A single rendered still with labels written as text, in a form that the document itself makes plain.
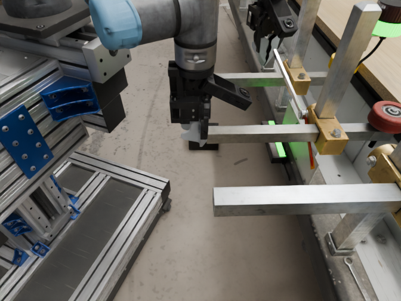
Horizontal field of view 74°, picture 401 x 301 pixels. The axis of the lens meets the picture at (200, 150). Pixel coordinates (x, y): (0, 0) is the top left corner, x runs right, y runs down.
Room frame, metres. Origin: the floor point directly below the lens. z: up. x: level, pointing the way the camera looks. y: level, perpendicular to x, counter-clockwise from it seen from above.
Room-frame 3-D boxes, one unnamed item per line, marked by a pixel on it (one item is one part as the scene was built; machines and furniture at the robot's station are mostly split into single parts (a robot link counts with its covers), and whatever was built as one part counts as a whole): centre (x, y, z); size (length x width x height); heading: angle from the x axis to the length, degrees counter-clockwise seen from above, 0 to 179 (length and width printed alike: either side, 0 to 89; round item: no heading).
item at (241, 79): (0.71, -0.22, 0.84); 0.44 x 0.03 x 0.04; 92
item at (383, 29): (0.51, -0.34, 1.08); 0.06 x 0.06 x 0.02
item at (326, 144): (0.48, -0.30, 0.85); 0.14 x 0.06 x 0.05; 2
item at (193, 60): (0.45, 0.01, 1.05); 0.08 x 0.08 x 0.05
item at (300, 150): (0.53, -0.27, 0.75); 0.26 x 0.01 x 0.10; 2
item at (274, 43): (0.74, -0.19, 0.93); 0.06 x 0.03 x 0.09; 22
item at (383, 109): (0.47, -0.43, 0.85); 0.08 x 0.08 x 0.11
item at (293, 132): (0.46, -0.23, 0.84); 0.43 x 0.03 x 0.04; 92
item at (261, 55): (0.73, -0.16, 0.93); 0.06 x 0.03 x 0.09; 22
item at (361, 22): (0.51, -0.30, 0.87); 0.04 x 0.04 x 0.48; 2
